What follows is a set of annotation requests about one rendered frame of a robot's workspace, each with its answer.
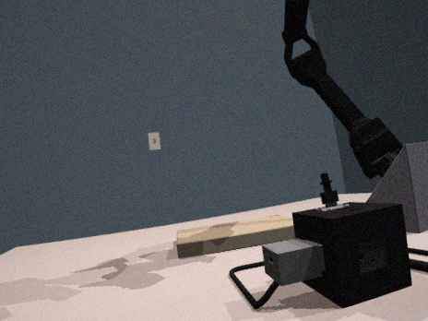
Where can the tan wooden block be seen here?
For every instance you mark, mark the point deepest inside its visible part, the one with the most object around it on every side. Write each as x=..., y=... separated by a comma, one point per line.
x=228, y=236

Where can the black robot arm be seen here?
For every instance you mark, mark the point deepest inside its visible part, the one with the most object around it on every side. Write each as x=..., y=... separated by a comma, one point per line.
x=369, y=139

